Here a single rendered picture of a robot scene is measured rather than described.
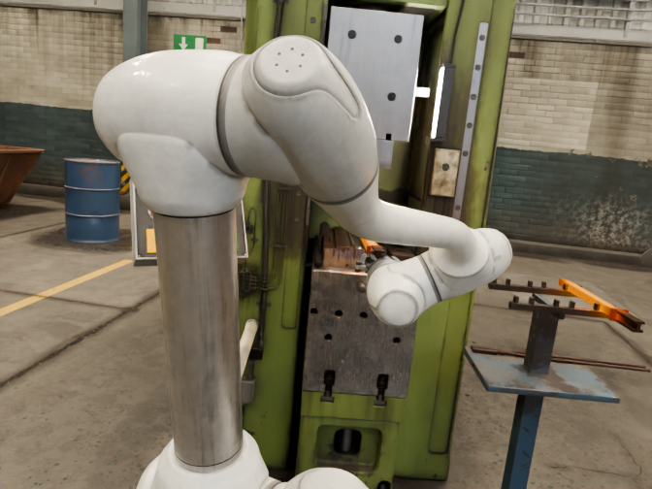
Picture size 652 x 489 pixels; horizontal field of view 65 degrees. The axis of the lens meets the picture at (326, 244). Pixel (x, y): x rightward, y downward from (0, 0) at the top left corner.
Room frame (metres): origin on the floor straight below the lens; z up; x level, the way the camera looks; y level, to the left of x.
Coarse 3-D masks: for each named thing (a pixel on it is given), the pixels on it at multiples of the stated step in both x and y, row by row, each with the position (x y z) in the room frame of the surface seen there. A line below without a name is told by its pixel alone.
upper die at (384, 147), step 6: (378, 144) 1.76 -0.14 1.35; (384, 144) 1.76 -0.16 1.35; (390, 144) 1.76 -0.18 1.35; (378, 150) 1.76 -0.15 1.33; (384, 150) 1.76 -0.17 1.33; (390, 150) 1.76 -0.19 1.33; (378, 156) 1.76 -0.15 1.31; (384, 156) 1.76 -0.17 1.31; (390, 156) 1.76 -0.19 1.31; (378, 162) 1.76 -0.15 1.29; (384, 162) 1.76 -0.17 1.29; (390, 162) 1.76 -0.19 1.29; (384, 168) 1.76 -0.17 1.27; (390, 168) 1.76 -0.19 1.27
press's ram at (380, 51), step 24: (336, 24) 1.75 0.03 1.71; (360, 24) 1.76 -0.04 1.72; (384, 24) 1.76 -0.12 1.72; (408, 24) 1.76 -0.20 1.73; (336, 48) 1.75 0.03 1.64; (360, 48) 1.76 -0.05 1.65; (384, 48) 1.76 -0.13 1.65; (408, 48) 1.76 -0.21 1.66; (360, 72) 1.76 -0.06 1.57; (384, 72) 1.76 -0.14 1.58; (408, 72) 1.76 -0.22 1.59; (384, 96) 1.76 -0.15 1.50; (408, 96) 1.76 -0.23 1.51; (384, 120) 1.76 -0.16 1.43; (408, 120) 1.76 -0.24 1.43
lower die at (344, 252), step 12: (336, 228) 2.12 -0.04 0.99; (324, 240) 1.89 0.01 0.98; (336, 240) 1.87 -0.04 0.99; (348, 240) 1.89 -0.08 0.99; (324, 252) 1.75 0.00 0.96; (336, 252) 1.75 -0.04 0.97; (348, 252) 1.76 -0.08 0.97; (360, 252) 1.76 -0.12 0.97; (324, 264) 1.75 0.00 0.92; (336, 264) 1.76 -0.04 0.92; (348, 264) 1.76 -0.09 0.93
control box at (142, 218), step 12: (132, 192) 1.54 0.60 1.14; (132, 204) 1.54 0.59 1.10; (144, 204) 1.53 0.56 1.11; (240, 204) 1.67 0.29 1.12; (132, 216) 1.53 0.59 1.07; (144, 216) 1.51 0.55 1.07; (240, 216) 1.65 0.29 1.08; (132, 228) 1.53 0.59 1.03; (144, 228) 1.49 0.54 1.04; (240, 228) 1.63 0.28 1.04; (132, 240) 1.52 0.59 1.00; (144, 240) 1.48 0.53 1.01; (240, 240) 1.61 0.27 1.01; (132, 252) 1.52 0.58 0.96; (144, 252) 1.46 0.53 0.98; (240, 252) 1.59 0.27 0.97; (144, 264) 1.49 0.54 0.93; (156, 264) 1.51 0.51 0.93
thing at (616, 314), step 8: (560, 280) 1.74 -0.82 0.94; (568, 280) 1.72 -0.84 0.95; (576, 288) 1.62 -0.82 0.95; (584, 296) 1.57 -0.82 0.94; (592, 296) 1.54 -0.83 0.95; (592, 304) 1.52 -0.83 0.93; (600, 304) 1.48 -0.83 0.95; (608, 304) 1.47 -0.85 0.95; (608, 312) 1.42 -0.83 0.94; (616, 312) 1.39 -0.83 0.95; (624, 312) 1.38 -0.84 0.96; (616, 320) 1.38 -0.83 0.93; (624, 320) 1.36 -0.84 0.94; (632, 320) 1.32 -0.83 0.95; (640, 320) 1.32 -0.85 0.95; (632, 328) 1.32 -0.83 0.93
